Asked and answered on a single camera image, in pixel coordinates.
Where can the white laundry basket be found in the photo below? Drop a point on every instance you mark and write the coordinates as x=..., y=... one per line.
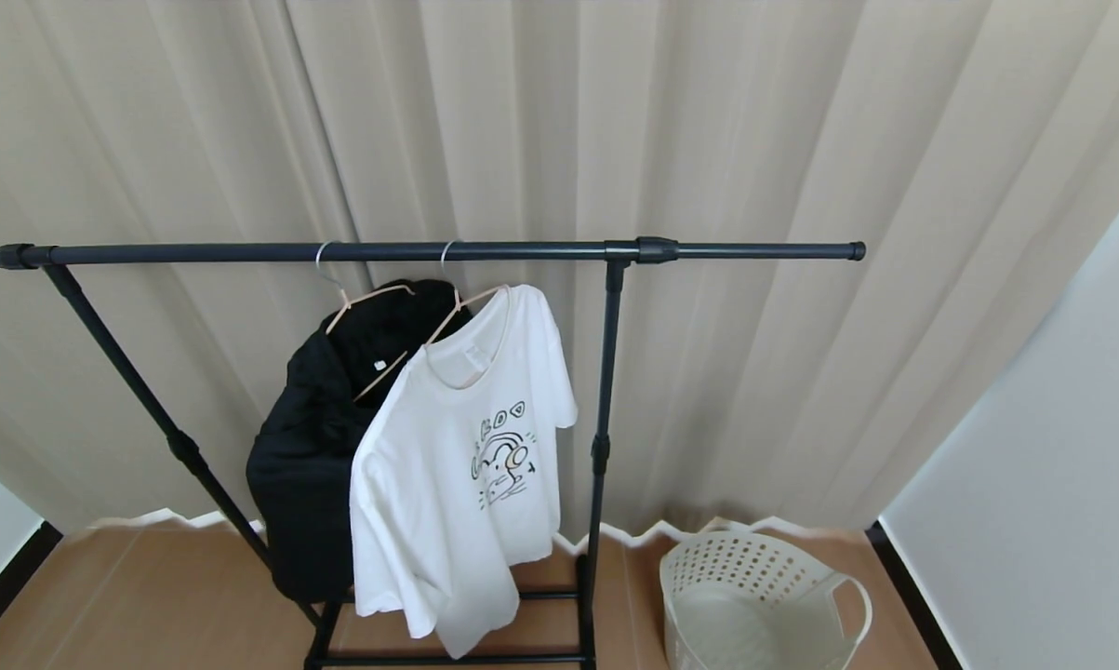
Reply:
x=754, y=605

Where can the black clothes rack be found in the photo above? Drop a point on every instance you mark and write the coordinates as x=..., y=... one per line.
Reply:
x=196, y=252

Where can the white garment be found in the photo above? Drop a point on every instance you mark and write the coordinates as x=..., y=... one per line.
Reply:
x=447, y=484

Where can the beige curtain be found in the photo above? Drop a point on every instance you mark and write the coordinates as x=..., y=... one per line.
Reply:
x=522, y=112

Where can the pink clothes hanger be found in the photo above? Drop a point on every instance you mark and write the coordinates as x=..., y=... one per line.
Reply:
x=457, y=307
x=343, y=302

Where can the black garment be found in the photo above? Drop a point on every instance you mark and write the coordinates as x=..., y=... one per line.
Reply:
x=308, y=465

